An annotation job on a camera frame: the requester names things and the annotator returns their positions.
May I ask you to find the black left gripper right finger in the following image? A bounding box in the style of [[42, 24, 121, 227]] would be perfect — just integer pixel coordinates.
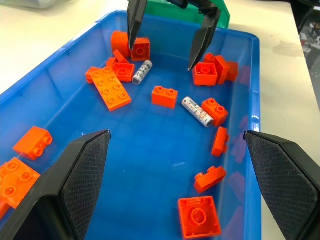
[[243, 129, 320, 240]]

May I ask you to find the black equipment frame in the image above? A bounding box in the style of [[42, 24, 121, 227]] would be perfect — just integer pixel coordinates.
[[290, 0, 320, 32]]

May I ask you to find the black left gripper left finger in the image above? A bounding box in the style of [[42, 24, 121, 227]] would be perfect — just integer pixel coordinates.
[[0, 129, 111, 240]]

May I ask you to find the orange hollow square brick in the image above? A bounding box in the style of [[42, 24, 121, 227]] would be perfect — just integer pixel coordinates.
[[111, 62, 136, 83], [192, 62, 219, 87], [130, 37, 152, 62], [177, 195, 223, 239]]

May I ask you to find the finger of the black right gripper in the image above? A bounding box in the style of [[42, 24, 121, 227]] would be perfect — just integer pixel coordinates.
[[127, 0, 148, 50], [187, 8, 222, 72]]

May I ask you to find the orange flat eight-stud plate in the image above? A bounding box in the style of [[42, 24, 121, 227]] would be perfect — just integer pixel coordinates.
[[84, 66, 132, 112]]

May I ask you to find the orange two-stud toy brick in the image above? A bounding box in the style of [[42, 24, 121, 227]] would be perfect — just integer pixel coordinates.
[[12, 125, 54, 161], [193, 165, 228, 194], [151, 85, 179, 110], [211, 126, 231, 158], [201, 97, 230, 127]]

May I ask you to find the blue plastic bin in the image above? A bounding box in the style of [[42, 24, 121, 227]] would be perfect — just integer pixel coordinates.
[[0, 9, 262, 240]]

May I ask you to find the orange curved toy brick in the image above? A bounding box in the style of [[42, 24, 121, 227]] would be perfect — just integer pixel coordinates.
[[110, 30, 131, 55]]

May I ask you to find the orange four-stud toy brick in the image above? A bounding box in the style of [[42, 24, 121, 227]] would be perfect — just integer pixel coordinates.
[[0, 157, 42, 210]]

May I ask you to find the silver AA battery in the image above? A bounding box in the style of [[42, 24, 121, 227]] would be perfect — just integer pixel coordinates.
[[181, 96, 215, 129], [132, 60, 154, 85]]

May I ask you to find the green plastic bin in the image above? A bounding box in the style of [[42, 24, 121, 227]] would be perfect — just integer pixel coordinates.
[[143, 0, 231, 30]]

